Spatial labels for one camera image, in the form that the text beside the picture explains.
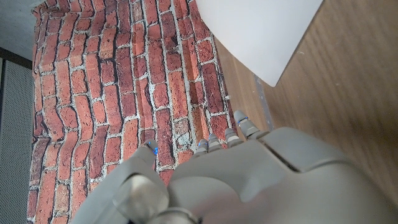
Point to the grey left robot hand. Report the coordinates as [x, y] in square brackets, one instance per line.
[264, 186]

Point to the thin beige paper folder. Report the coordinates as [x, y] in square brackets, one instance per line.
[258, 34]

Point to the grey tape outline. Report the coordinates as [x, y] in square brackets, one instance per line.
[263, 99]

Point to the red brick printed backdrop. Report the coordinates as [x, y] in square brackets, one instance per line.
[93, 93]

